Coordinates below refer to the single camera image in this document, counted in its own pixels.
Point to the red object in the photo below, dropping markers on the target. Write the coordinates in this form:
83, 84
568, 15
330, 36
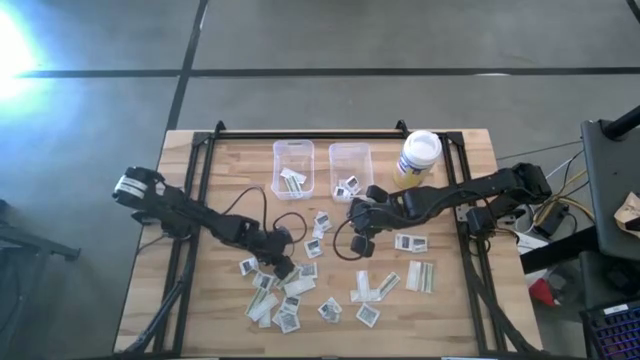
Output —
542, 292

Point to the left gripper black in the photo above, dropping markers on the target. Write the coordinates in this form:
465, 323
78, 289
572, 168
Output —
267, 240

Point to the crumpled antiseptic wipe packet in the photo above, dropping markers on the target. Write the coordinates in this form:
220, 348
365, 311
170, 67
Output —
334, 305

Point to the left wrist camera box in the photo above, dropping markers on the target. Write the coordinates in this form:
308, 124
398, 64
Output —
285, 267

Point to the black stand legs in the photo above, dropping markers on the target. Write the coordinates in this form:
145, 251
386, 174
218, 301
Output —
50, 248

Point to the black power box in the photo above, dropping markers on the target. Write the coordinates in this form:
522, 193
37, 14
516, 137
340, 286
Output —
550, 220

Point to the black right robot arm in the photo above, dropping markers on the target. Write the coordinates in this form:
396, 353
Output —
475, 190

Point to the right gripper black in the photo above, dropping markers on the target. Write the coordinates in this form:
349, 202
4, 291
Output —
375, 215

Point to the small white packet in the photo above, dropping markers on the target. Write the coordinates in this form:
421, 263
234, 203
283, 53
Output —
265, 321

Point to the black keyboard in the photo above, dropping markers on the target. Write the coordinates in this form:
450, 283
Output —
612, 332

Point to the plain white square packet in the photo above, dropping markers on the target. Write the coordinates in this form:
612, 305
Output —
316, 234

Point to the clear plastic bin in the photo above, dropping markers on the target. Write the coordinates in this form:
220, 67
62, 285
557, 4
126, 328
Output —
280, 150
350, 155

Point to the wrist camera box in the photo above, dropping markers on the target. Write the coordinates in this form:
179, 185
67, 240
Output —
362, 246
285, 267

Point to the Lysol wipes canister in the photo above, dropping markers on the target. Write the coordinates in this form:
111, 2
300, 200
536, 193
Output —
422, 147

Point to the black pole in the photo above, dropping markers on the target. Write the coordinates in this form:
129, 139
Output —
622, 124

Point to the dark grey side table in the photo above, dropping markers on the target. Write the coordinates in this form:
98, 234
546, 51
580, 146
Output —
610, 175

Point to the brown paper bag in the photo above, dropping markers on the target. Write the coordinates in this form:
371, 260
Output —
627, 215

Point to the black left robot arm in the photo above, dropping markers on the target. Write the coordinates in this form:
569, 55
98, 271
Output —
190, 215

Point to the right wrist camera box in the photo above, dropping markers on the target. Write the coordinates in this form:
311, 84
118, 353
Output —
362, 246

